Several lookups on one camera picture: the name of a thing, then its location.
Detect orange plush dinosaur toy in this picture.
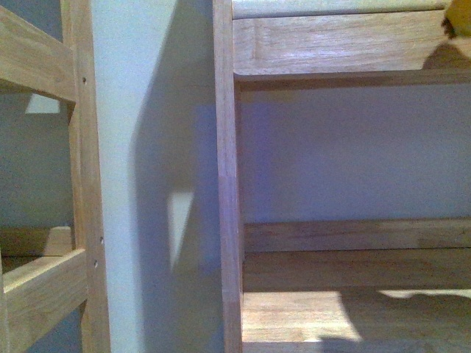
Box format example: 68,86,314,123
442,0,470,38

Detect wooden shelf unit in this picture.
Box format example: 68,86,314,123
213,1,470,352
1,1,111,352

